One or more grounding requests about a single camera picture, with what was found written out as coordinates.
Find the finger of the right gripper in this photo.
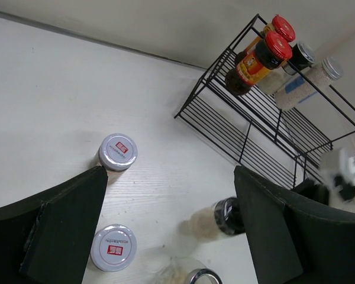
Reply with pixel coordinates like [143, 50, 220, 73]
[292, 178, 328, 204]

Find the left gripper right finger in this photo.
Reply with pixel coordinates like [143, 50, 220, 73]
[234, 166, 355, 283]

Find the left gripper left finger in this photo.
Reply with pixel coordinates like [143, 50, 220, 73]
[0, 166, 108, 283]

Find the black knob grinder bottle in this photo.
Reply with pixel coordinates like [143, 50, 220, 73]
[179, 196, 246, 243]

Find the silver lid blue label bottle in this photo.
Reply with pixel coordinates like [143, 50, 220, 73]
[274, 56, 344, 111]

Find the silver lid glass jar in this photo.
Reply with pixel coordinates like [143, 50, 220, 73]
[151, 257, 222, 284]

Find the white lid spice jar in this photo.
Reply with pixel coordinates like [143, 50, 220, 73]
[91, 133, 138, 184]
[90, 224, 137, 272]

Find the black cap grinder bottle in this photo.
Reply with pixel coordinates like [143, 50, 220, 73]
[257, 41, 316, 95]

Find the red lid sauce bottle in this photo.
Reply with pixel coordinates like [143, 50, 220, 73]
[234, 15, 296, 66]
[225, 31, 292, 96]

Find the black wire rack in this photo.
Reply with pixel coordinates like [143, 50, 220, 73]
[177, 15, 355, 188]

